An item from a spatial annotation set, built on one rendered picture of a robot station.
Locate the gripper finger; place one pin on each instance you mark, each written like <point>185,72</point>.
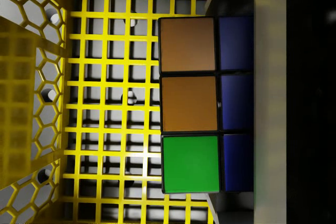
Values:
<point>233,205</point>
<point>233,3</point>

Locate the puzzle cube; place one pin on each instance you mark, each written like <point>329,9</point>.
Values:
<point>187,100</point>

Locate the yellow basket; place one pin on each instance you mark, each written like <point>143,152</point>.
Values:
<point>84,84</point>

